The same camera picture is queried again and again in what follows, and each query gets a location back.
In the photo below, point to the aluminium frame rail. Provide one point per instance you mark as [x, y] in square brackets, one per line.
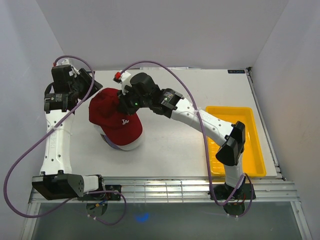
[196, 190]

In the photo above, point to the lavender LA baseball cap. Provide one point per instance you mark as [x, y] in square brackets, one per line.
[110, 143]

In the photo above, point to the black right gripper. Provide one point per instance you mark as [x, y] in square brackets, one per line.
[122, 100]

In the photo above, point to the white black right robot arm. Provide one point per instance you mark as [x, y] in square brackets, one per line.
[229, 137]

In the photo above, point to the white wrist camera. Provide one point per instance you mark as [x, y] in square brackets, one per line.
[124, 79]
[67, 61]

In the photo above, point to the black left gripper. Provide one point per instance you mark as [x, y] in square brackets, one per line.
[87, 79]

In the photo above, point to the dark label sticker right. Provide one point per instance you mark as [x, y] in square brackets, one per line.
[236, 71]

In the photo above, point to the white baseball cap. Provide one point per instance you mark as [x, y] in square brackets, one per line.
[128, 147]

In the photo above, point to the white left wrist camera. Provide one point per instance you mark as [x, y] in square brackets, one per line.
[67, 61]

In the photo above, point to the yellow plastic tray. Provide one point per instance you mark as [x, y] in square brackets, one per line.
[252, 160]

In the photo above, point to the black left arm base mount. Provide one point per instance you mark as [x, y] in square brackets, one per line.
[108, 196]

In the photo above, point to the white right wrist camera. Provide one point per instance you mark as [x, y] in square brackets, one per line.
[124, 79]

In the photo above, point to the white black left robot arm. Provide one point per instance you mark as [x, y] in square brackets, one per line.
[56, 180]

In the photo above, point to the paper strip at wall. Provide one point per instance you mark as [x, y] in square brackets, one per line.
[170, 67]

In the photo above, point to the red LA baseball cap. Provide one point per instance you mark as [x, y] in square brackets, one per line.
[120, 128]

